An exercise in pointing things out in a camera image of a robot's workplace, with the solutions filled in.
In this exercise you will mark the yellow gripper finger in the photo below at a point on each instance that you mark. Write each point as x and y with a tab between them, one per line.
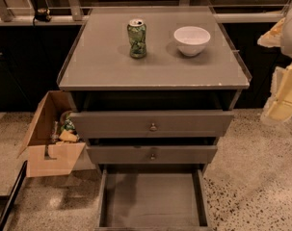
278	107
272	37

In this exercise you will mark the green soda can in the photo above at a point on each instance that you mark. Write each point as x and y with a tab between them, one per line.
136	30

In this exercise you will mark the grey drawer cabinet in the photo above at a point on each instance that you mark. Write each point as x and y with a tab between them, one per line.
101	76

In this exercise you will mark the brass top drawer knob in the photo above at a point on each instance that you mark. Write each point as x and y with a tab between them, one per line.
153	127

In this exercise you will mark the brass drawer knob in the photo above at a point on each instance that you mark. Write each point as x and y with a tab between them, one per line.
152	157
153	127

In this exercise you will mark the brass middle drawer knob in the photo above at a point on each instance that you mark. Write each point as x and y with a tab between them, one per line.
152	157

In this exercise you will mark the grey open bottom drawer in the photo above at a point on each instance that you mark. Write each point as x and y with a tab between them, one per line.
152	201

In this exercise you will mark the grey middle drawer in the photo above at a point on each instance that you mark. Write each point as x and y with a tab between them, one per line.
152	151

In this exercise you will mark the grey top drawer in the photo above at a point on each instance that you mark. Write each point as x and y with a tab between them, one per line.
135	124

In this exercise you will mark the white ceramic bowl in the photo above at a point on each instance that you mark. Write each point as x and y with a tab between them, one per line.
191	40

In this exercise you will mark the green bag in box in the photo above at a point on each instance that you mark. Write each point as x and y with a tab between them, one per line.
67	124

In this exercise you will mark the yellow sponge in box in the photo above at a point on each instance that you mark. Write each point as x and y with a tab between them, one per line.
67	136

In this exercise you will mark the small dark device on ledge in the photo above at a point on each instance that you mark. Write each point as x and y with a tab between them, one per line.
43	14

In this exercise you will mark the cardboard box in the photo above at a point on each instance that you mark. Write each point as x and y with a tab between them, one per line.
46	156

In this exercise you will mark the black bar on floor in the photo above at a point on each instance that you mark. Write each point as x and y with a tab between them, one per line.
7	201

